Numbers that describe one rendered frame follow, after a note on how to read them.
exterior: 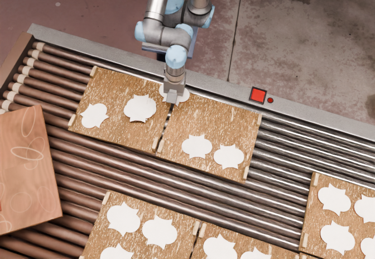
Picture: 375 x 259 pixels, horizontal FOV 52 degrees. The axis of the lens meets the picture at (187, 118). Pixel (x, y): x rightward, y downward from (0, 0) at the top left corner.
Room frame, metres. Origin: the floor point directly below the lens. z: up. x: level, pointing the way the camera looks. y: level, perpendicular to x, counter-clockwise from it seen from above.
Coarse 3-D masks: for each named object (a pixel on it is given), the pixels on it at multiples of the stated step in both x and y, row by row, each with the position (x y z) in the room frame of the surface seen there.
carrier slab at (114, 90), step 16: (96, 80) 0.87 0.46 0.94; (112, 80) 0.88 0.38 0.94; (128, 80) 0.90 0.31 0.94; (144, 80) 0.91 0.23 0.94; (96, 96) 0.79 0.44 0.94; (112, 96) 0.80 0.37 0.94; (128, 96) 0.81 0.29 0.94; (160, 96) 0.83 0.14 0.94; (80, 112) 0.70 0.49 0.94; (112, 112) 0.72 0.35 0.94; (160, 112) 0.75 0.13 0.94; (80, 128) 0.62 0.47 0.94; (96, 128) 0.63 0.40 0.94; (112, 128) 0.64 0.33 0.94; (128, 128) 0.65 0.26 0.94; (144, 128) 0.66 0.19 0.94; (160, 128) 0.67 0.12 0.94; (128, 144) 0.57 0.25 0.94; (144, 144) 0.58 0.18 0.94
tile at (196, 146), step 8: (192, 136) 0.65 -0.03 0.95; (200, 136) 0.65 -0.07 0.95; (184, 144) 0.61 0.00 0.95; (192, 144) 0.61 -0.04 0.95; (200, 144) 0.62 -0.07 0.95; (208, 144) 0.62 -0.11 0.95; (184, 152) 0.57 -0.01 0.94; (192, 152) 0.57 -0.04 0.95; (200, 152) 0.58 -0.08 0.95; (208, 152) 0.58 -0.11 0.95
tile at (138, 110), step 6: (132, 102) 0.77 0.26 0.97; (138, 102) 0.77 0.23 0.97; (144, 102) 0.78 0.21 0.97; (126, 108) 0.73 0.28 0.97; (132, 108) 0.74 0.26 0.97; (138, 108) 0.74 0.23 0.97; (144, 108) 0.75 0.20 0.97; (150, 108) 0.75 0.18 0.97; (126, 114) 0.70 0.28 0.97; (132, 114) 0.71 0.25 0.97; (138, 114) 0.71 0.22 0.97; (144, 114) 0.72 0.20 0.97; (150, 114) 0.72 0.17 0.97; (132, 120) 0.68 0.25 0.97; (138, 120) 0.68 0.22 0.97; (144, 120) 0.69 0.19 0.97
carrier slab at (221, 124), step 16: (192, 96) 0.86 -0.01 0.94; (176, 112) 0.76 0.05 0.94; (192, 112) 0.77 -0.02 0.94; (208, 112) 0.78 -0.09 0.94; (224, 112) 0.79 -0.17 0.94; (240, 112) 0.81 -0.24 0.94; (176, 128) 0.68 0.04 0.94; (192, 128) 0.69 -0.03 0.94; (208, 128) 0.70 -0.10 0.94; (224, 128) 0.71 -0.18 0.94; (240, 128) 0.72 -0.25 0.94; (256, 128) 0.73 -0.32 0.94; (176, 144) 0.60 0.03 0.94; (224, 144) 0.64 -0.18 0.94; (240, 144) 0.65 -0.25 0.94; (176, 160) 0.53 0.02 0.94; (192, 160) 0.54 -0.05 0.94; (208, 160) 0.55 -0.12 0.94; (224, 176) 0.48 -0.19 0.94; (240, 176) 0.49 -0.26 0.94
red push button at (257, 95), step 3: (255, 90) 0.94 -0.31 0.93; (258, 90) 0.94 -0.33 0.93; (252, 93) 0.92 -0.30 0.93; (255, 93) 0.92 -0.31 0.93; (258, 93) 0.92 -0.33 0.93; (261, 93) 0.93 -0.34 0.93; (264, 93) 0.93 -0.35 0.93; (252, 96) 0.90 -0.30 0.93; (255, 96) 0.91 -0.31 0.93; (258, 96) 0.91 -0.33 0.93; (261, 96) 0.91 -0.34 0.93; (255, 99) 0.89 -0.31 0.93; (258, 99) 0.89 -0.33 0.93; (261, 99) 0.89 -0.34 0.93
